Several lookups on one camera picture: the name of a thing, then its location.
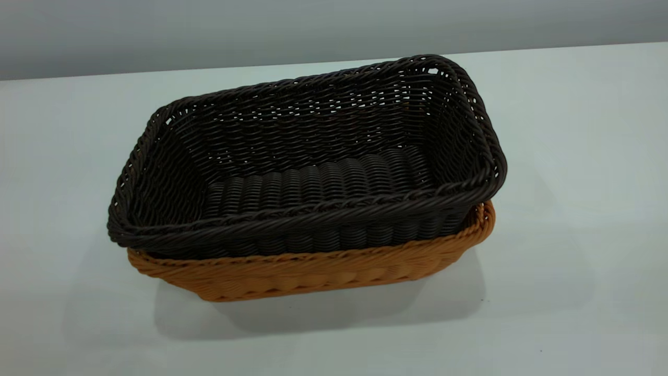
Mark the dark brown wicker basket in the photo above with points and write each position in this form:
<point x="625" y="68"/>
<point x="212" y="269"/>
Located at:
<point x="313" y="230"/>

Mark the orange wicker basket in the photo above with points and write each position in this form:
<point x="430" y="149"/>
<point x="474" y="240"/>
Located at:
<point x="313" y="277"/>

